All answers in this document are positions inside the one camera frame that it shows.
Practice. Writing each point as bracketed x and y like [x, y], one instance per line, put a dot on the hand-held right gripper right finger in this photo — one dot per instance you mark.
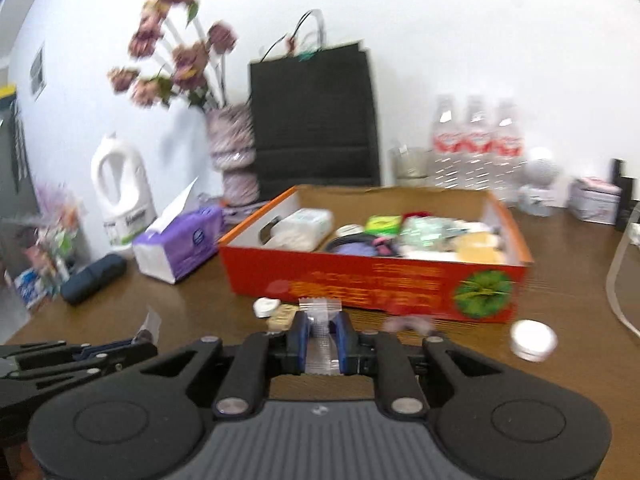
[346, 345]

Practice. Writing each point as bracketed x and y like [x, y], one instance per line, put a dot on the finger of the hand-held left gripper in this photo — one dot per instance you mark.
[100, 349]
[75, 372]

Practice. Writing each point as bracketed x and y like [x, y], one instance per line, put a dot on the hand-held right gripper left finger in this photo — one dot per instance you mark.
[301, 345]

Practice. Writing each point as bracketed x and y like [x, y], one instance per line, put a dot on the clear small plastic packet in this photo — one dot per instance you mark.
[320, 330]

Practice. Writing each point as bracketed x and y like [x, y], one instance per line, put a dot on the clear crinkled wrapper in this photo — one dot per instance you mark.
[150, 325]

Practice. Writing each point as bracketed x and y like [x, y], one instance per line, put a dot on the orange cardboard box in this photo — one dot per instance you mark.
[380, 285]

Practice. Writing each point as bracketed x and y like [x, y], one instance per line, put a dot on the white wet wipes pack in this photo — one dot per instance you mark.
[300, 227]

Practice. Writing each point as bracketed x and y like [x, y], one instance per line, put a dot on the small beige block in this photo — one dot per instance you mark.
[281, 317]

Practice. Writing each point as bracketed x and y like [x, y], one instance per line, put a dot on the small pink blurred wrapper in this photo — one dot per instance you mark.
[410, 324]

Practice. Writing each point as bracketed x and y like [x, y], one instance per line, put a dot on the navy glasses case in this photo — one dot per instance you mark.
[92, 279]

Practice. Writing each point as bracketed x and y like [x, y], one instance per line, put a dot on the blue white small pack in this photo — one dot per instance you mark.
[32, 290]

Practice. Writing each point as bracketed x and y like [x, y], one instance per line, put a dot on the plastic wrapped flower bunch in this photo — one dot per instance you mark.
[55, 235]

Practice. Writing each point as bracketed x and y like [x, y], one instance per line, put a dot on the green snack packet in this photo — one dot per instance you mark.
[384, 225]

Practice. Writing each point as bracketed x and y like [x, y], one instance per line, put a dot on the purple tissue pack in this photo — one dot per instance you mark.
[180, 240]

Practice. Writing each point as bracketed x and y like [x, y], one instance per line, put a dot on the mint green soft pack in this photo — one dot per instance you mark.
[432, 230]

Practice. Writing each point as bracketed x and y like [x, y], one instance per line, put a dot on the small red item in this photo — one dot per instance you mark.
[417, 213]

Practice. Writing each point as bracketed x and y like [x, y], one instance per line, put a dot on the white detergent bottle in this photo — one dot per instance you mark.
[122, 190]

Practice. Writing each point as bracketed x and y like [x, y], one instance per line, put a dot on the pale yellow block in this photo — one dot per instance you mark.
[480, 247]

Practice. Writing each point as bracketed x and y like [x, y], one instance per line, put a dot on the white round jar lid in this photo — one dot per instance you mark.
[534, 341]

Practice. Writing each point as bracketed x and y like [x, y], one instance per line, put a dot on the clear glass mug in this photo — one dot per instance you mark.
[411, 165]

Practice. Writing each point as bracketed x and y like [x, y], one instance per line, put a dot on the grey metal cabinet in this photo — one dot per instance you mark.
[15, 175]

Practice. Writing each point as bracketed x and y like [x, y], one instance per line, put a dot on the patterned purple vase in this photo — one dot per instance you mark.
[231, 155]

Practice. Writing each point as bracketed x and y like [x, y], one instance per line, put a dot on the red label water bottle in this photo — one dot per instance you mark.
[446, 145]
[476, 145]
[507, 147]

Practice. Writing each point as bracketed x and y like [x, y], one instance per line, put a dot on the black paper bag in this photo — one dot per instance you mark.
[315, 110]

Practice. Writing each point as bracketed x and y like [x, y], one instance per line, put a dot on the white round robot toy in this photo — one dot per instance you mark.
[540, 180]

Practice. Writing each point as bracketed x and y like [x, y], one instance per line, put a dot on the white pink tin box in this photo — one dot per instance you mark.
[595, 200]

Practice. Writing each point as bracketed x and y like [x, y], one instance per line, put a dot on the dried pink flower bouquet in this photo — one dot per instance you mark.
[192, 57]

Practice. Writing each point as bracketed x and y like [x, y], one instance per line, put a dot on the wide black bottle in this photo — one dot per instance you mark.
[629, 205]

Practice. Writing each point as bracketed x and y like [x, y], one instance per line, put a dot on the slim black bottle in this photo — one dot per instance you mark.
[618, 175]

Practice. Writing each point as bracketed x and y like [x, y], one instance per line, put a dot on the grey wall panel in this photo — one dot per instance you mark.
[37, 72]

